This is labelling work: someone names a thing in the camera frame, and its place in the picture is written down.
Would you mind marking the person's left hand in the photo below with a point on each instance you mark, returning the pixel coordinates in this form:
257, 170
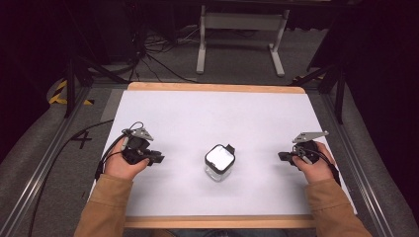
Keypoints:
122, 164

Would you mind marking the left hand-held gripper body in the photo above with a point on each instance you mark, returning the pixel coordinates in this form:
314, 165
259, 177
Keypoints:
137, 142

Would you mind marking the white paper sheet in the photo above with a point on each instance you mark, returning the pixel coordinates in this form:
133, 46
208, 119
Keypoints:
217, 125

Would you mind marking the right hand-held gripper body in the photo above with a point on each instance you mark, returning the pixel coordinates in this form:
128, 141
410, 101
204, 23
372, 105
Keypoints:
309, 144

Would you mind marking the white square container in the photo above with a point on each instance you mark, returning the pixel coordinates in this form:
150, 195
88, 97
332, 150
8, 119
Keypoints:
219, 160

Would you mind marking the black tripod stand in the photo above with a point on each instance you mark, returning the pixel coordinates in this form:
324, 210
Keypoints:
332, 82
79, 72

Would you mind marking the yellow black hazard tape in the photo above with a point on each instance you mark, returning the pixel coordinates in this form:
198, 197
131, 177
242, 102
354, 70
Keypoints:
66, 95

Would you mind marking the aluminium rail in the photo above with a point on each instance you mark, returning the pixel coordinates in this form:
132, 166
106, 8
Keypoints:
36, 171
359, 164

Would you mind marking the person's right hand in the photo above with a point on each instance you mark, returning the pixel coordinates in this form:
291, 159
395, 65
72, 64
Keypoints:
317, 168

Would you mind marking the white metal table frame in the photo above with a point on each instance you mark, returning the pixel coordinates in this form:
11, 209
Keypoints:
240, 33

